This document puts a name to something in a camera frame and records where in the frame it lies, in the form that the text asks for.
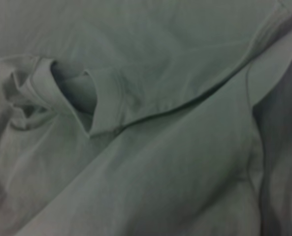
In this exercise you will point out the dark green printed T-shirt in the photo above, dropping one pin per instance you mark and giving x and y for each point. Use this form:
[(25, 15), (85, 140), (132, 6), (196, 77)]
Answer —
[(145, 147)]

